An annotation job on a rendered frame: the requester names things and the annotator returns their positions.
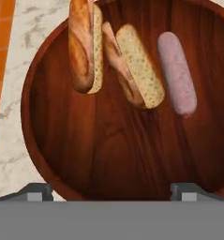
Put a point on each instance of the brown bread bun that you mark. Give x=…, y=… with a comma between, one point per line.
x=82, y=47
x=135, y=67

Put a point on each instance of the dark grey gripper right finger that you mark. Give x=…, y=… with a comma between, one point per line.
x=185, y=191

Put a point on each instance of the brown wooden bowl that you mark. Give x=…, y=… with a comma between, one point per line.
x=116, y=146

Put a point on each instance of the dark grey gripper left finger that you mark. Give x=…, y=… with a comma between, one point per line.
x=38, y=191

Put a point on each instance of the pink sausage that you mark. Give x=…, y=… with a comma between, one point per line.
x=177, y=73

